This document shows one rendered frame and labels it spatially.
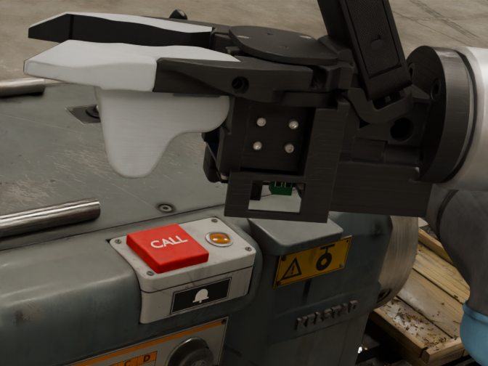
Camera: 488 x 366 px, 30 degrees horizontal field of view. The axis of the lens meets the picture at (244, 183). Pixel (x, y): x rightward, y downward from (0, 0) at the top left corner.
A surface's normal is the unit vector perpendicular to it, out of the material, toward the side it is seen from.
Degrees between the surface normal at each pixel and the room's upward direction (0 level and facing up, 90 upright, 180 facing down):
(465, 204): 57
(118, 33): 82
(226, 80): 82
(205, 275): 90
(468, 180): 128
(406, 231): 69
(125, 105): 82
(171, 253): 0
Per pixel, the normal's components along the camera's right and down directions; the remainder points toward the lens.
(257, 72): 0.41, 0.33
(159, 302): 0.59, 0.45
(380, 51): 0.19, 0.33
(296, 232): 0.17, -0.88
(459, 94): 0.24, -0.22
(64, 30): -0.07, 0.32
